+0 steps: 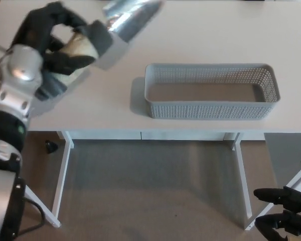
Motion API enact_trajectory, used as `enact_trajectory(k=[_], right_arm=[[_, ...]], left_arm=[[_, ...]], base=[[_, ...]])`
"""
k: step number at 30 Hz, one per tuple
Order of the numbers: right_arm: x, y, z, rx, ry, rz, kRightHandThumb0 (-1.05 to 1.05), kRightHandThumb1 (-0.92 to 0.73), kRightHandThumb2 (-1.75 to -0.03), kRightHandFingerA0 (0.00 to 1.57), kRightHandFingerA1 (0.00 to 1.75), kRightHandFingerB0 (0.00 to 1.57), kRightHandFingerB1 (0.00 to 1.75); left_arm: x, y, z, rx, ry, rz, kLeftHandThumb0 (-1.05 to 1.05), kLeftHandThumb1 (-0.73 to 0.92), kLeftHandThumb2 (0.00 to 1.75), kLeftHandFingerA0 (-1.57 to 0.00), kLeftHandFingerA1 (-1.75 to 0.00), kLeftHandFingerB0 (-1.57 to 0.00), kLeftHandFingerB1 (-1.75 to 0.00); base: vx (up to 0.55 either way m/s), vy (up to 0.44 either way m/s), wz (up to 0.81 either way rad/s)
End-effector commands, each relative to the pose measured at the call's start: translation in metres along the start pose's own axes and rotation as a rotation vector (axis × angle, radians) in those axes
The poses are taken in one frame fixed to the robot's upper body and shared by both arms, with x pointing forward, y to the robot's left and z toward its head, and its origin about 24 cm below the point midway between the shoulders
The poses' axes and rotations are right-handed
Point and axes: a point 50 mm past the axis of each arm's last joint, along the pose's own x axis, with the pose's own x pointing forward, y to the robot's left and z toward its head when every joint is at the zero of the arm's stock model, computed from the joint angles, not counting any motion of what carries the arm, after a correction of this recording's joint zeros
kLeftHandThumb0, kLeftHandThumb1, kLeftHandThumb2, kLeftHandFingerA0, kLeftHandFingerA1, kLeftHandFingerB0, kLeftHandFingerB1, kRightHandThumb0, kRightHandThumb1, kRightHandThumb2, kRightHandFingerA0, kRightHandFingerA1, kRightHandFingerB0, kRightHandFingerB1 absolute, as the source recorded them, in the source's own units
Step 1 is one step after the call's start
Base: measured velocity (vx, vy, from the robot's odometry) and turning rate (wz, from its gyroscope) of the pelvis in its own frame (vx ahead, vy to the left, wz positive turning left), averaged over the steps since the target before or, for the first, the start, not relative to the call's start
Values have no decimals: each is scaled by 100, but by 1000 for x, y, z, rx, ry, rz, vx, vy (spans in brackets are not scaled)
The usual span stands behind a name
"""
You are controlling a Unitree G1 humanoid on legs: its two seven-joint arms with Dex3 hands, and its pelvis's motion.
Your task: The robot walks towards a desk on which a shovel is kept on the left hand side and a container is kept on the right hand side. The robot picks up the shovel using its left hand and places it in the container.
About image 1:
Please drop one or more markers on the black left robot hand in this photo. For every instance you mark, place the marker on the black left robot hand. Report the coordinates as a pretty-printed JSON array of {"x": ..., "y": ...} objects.
[{"x": 35, "y": 22}]

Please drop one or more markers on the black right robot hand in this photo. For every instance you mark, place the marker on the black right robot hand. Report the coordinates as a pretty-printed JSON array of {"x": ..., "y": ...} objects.
[{"x": 296, "y": 213}]

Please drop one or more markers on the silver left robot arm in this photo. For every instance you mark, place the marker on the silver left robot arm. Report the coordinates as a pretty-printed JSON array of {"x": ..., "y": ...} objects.
[{"x": 5, "y": 105}]

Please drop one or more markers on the white desk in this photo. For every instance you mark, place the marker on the white desk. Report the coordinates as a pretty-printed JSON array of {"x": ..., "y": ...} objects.
[{"x": 203, "y": 30}]

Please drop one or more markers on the black floor door stop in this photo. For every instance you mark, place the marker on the black floor door stop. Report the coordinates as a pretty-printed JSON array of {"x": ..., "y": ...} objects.
[{"x": 51, "y": 146}]

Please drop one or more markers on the grey perforated plastic basket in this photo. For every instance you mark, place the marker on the grey perforated plastic basket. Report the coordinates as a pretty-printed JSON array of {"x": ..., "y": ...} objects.
[{"x": 210, "y": 110}]

